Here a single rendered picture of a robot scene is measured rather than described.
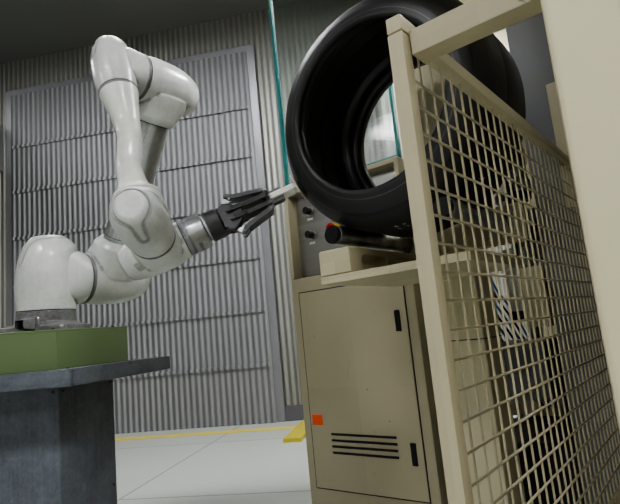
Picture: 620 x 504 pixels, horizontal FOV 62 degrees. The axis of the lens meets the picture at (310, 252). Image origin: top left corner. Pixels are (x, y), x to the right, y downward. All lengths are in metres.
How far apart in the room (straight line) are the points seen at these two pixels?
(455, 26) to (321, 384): 1.63
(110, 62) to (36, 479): 1.07
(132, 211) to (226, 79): 3.98
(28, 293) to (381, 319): 1.11
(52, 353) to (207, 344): 3.16
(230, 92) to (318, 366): 3.33
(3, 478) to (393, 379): 1.17
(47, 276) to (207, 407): 3.11
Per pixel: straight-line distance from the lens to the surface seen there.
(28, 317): 1.59
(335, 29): 1.33
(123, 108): 1.44
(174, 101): 1.60
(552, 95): 1.38
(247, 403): 4.43
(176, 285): 4.63
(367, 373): 1.91
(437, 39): 0.59
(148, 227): 1.06
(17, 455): 1.57
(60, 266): 1.60
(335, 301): 1.97
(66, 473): 1.53
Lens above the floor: 0.67
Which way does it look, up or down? 9 degrees up
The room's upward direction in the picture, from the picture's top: 6 degrees counter-clockwise
